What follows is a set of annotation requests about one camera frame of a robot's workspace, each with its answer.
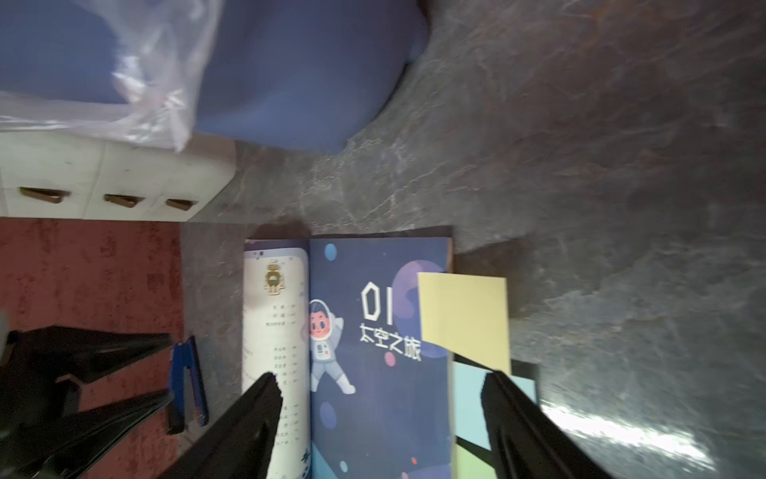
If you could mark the yellow sticky note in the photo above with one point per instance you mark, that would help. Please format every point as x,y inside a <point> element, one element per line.
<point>468,315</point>

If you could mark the blue trash bin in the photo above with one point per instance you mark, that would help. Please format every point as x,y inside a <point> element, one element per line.
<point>306,75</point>

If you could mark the white three-drawer cabinet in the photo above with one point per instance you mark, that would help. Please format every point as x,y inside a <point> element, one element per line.
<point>89,168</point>

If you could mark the green sticky note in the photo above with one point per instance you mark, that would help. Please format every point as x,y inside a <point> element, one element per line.
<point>467,465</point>

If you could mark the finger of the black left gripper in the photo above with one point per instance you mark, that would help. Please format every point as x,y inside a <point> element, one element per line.
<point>44,357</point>
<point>69,446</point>

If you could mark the brown drawer handle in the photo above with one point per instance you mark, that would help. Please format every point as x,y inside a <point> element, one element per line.
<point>179,204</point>
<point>124,201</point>
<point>49,196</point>

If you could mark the blue sticky note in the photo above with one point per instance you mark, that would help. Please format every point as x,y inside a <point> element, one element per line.
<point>467,384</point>

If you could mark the brown middle drawer handle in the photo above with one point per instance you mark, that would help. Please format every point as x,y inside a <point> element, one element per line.
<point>124,201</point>

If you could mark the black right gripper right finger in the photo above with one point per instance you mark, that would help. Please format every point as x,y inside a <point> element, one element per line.
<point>525,443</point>

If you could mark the clear plastic bin liner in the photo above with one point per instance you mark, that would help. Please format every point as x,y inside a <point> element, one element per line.
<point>126,71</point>

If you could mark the brown top drawer handle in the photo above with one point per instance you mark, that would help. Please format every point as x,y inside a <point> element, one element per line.
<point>49,196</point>

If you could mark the brown bottom drawer handle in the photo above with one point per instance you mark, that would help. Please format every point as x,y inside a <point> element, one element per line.
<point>179,204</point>

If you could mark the children's book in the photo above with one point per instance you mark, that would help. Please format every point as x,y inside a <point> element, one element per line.
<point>337,322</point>

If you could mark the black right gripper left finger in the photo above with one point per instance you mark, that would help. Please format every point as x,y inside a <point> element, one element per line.
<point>240,443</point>

